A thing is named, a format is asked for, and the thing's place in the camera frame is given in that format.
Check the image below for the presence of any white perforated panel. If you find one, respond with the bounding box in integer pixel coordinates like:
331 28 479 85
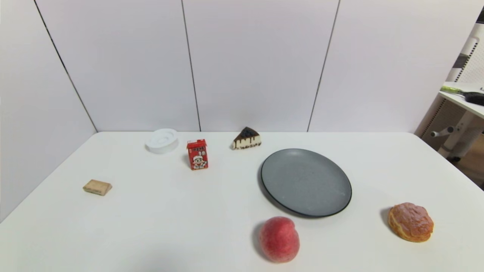
446 23 484 83

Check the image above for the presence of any white round plastic container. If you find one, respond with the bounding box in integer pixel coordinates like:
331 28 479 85
145 128 179 154

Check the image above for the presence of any red milk carton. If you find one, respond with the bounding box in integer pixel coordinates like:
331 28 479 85
186 139 209 171

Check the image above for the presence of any glazed brown donut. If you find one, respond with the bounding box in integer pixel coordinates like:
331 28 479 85
388 202 435 243

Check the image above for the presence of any white side desk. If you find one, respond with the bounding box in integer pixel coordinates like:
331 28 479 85
430 81 484 160

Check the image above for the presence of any brown square biscuit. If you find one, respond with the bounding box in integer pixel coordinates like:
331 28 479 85
83 179 113 196

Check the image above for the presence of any green handled tool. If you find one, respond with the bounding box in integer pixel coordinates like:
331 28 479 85
441 85 468 95

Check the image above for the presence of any red peach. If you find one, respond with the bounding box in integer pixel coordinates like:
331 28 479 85
258 216 301 264

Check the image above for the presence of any chocolate cake slice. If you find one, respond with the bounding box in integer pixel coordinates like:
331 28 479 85
232 127 262 150

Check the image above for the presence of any gray plate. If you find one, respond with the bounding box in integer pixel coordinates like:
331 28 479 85
260 148 353 218

